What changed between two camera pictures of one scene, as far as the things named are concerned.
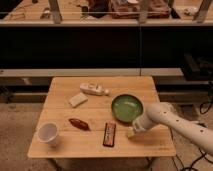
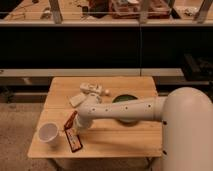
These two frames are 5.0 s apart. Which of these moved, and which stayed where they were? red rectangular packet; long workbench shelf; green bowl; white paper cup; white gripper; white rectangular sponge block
Moved: white gripper; red rectangular packet
Stayed: white paper cup; long workbench shelf; white rectangular sponge block; green bowl
